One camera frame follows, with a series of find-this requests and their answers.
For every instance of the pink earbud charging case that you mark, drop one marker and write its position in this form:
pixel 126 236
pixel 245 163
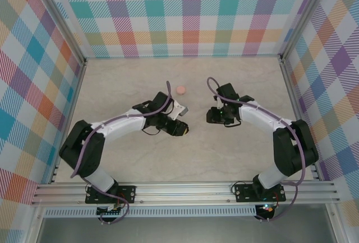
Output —
pixel 181 90

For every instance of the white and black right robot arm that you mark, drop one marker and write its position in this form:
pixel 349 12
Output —
pixel 261 114

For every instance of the aluminium frame post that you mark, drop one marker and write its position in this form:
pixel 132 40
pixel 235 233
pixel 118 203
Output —
pixel 58 15
pixel 305 15

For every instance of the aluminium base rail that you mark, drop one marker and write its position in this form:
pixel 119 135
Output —
pixel 182 192

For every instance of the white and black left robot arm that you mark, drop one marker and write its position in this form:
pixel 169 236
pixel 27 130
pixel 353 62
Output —
pixel 120 122

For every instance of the aluminium table side rail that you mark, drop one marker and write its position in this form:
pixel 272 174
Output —
pixel 78 86
pixel 293 86

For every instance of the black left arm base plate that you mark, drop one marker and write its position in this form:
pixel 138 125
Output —
pixel 127 194

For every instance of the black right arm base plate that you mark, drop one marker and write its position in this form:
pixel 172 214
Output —
pixel 242 194

